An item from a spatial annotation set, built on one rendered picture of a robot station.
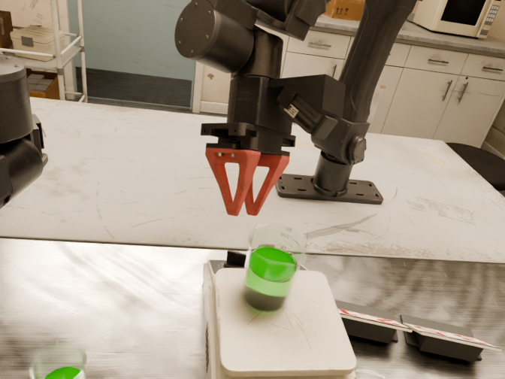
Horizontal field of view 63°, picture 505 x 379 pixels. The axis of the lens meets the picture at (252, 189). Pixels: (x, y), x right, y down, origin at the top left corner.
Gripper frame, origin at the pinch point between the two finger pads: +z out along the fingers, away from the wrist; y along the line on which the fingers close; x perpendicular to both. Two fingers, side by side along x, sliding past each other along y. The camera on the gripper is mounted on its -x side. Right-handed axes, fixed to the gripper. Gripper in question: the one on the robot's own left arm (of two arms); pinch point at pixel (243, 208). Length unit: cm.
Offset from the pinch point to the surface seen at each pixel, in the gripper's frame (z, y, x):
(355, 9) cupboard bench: -119, 208, 96
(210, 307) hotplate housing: 9.7, -6.9, -2.8
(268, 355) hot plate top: 11.2, -8.1, -11.2
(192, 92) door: -67, 181, 217
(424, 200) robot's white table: -2.5, 46.6, -6.5
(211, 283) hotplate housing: 8.0, -4.9, -0.7
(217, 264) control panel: 7.2, -0.3, 3.0
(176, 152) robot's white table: -7.3, 16.4, 32.3
